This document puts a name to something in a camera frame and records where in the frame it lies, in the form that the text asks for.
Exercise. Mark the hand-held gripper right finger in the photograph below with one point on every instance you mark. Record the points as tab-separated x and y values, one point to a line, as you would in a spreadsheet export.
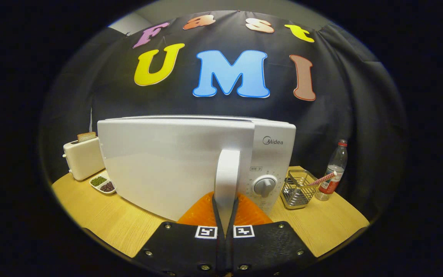
263	246

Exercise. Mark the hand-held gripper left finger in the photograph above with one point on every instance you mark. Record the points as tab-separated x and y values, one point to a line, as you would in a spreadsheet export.
185	246

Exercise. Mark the white microwave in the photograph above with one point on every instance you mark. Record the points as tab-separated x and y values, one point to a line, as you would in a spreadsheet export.
167	165

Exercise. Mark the red striped straw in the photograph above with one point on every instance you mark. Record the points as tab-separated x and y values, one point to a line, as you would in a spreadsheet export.
323	178

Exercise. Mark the clear bottle with red label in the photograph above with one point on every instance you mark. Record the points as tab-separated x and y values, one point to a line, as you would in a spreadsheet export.
331	184

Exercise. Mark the white divided bean dish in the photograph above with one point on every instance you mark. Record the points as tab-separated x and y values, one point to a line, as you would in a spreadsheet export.
102	184

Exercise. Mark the cream toaster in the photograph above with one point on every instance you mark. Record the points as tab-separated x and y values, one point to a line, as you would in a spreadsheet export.
85	157

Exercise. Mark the toast slice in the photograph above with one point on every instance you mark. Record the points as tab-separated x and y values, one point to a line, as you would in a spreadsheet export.
86	136

